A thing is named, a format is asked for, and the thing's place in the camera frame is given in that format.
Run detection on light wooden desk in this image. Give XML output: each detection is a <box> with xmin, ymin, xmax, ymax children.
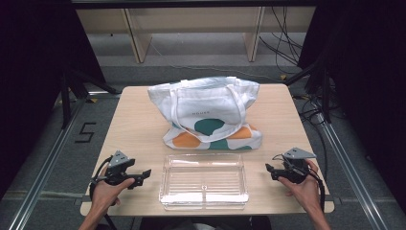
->
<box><xmin>76</xmin><ymin>6</ymin><xmax>317</xmax><ymax>64</ymax></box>

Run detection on black cables beside rail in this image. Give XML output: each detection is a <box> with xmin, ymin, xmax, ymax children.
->
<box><xmin>292</xmin><ymin>76</ymin><xmax>331</xmax><ymax>180</ymax></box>

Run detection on aluminium floor rail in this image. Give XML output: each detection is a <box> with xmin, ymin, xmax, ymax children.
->
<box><xmin>8</xmin><ymin>90</ymin><xmax>121</xmax><ymax>230</ymax></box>
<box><xmin>314</xmin><ymin>103</ymin><xmax>390</xmax><ymax>230</ymax></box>

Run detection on clear plastic tray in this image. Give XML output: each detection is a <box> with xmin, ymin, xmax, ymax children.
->
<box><xmin>158</xmin><ymin>152</ymin><xmax>250</xmax><ymax>212</ymax></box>

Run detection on white tote bag coloured patches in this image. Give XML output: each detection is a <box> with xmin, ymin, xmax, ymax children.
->
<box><xmin>147</xmin><ymin>76</ymin><xmax>263</xmax><ymax>151</ymax></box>

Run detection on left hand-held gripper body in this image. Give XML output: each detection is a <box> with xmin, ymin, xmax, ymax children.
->
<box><xmin>104</xmin><ymin>149</ymin><xmax>139</xmax><ymax>187</ymax></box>

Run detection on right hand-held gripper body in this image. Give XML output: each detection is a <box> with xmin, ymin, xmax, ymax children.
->
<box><xmin>280</xmin><ymin>147</ymin><xmax>317</xmax><ymax>185</ymax></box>

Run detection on person's left hand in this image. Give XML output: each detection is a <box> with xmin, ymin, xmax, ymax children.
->
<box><xmin>91</xmin><ymin>177</ymin><xmax>136</xmax><ymax>218</ymax></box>

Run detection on black metal stand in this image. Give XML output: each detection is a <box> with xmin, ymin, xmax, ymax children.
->
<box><xmin>284</xmin><ymin>52</ymin><xmax>333</xmax><ymax>125</ymax></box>
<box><xmin>59</xmin><ymin>67</ymin><xmax>122</xmax><ymax>129</ymax></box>

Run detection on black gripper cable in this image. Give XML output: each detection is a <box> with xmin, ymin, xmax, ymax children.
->
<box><xmin>88</xmin><ymin>155</ymin><xmax>119</xmax><ymax>230</ymax></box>
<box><xmin>272</xmin><ymin>152</ymin><xmax>327</xmax><ymax>213</ymax></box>

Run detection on dark curtain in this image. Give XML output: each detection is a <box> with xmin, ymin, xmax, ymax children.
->
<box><xmin>297</xmin><ymin>0</ymin><xmax>406</xmax><ymax>205</ymax></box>
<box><xmin>0</xmin><ymin>0</ymin><xmax>107</xmax><ymax>200</ymax></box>

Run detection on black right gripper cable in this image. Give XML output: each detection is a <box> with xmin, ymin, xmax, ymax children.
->
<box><xmin>272</xmin><ymin>152</ymin><xmax>327</xmax><ymax>213</ymax></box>

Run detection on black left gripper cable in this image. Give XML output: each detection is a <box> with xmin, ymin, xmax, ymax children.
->
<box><xmin>88</xmin><ymin>155</ymin><xmax>119</xmax><ymax>230</ymax></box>

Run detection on person's right hand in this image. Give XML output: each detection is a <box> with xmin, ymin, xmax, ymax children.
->
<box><xmin>277</xmin><ymin>160</ymin><xmax>324</xmax><ymax>214</ymax></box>

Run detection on black floor cable bundle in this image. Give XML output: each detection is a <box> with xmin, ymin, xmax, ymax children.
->
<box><xmin>259</xmin><ymin>6</ymin><xmax>305</xmax><ymax>75</ymax></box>

